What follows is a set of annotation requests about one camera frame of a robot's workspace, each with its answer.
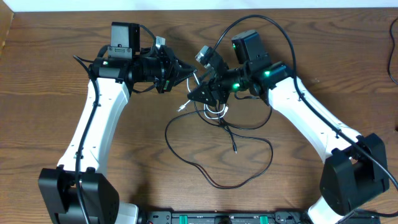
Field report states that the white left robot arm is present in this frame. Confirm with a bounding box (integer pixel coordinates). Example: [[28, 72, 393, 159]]
[[38, 22, 196, 223]]

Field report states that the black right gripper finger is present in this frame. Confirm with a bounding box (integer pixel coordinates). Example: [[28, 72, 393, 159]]
[[192, 82, 218, 93], [187, 90, 217, 106]]

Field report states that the white cable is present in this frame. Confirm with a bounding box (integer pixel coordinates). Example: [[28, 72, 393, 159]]
[[177, 73, 229, 120]]

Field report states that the short black cable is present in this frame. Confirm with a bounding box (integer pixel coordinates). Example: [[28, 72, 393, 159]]
[[193, 101, 274, 154]]

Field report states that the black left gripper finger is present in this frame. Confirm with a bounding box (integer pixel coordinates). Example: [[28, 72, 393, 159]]
[[174, 72, 195, 86], [172, 56, 197, 72]]

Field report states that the long black usb cable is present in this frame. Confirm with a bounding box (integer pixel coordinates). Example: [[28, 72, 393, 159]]
[[164, 105, 274, 190]]

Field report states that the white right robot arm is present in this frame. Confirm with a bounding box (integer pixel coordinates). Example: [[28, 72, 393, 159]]
[[188, 30, 389, 223]]

